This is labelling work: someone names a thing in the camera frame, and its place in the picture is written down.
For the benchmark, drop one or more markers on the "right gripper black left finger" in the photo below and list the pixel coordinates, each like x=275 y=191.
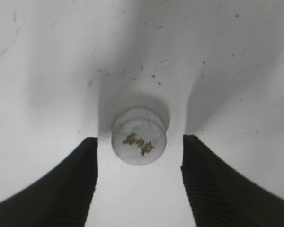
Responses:
x=61 y=198

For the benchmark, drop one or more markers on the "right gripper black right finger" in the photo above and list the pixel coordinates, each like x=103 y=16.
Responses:
x=219 y=196

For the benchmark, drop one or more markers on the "white bottle cap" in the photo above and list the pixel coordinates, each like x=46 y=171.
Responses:
x=138 y=136

